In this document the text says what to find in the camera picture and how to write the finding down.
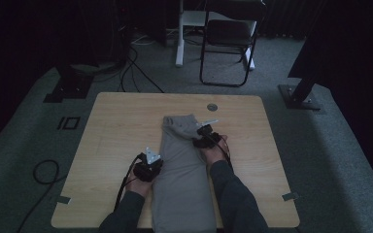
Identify black leaning stand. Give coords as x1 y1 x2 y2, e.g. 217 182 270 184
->
278 32 331 112

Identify black floor tape mark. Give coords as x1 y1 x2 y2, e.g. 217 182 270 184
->
56 116 82 131

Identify white floor cable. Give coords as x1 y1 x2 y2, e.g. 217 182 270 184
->
130 32 158 47

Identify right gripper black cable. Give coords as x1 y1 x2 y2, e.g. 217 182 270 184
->
203 131 235 170

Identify person's left hand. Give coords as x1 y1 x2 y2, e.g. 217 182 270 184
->
124 169 153 199

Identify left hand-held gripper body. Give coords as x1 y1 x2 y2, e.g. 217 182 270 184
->
132 147 163 183

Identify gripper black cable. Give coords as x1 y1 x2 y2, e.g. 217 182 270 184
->
203 131 235 170
113 152 144 214

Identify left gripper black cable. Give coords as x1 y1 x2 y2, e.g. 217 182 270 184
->
113 152 144 214

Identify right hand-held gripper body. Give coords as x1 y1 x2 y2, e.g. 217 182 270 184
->
193 118 223 150

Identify black floor cables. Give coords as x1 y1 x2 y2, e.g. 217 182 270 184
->
118 48 165 94

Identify grey tape piece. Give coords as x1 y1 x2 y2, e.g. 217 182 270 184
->
56 195 72 206
281 191 300 202

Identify black stand base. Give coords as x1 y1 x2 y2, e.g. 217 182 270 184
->
43 64 95 104

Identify grey pants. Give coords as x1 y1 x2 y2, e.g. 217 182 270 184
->
151 114 218 233

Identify black folding chair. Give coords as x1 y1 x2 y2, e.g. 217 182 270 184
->
199 0 268 88

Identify looped black floor cable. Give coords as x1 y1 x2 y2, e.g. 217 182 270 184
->
16 159 68 233

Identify person's right hand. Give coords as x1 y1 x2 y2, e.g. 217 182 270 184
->
200 134 231 170

